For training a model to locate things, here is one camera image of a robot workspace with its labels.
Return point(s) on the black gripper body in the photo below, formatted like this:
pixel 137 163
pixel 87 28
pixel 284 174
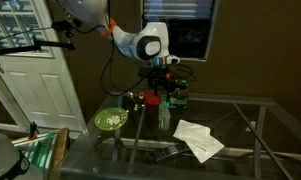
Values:
pixel 157 77

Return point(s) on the clear bottle green cap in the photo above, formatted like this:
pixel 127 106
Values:
pixel 164 114

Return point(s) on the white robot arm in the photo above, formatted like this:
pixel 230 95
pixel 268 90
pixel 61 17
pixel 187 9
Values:
pixel 150 43

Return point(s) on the green cardboard bottle carrier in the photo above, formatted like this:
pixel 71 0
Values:
pixel 177 99

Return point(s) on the red plastic bowl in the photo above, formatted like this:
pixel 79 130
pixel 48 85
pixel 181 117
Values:
pixel 153 100

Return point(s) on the metal spoon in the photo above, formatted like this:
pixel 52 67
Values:
pixel 131 96

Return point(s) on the green plate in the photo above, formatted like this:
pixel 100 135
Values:
pixel 111 118

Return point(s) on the black remote control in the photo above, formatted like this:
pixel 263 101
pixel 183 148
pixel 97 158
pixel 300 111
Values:
pixel 169 152

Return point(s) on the white paper napkin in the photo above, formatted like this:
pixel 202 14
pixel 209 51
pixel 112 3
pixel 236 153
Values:
pixel 198 138

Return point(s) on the white panel door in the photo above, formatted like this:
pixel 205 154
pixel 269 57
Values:
pixel 39 81

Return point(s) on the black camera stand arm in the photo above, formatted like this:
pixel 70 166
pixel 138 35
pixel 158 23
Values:
pixel 59 26

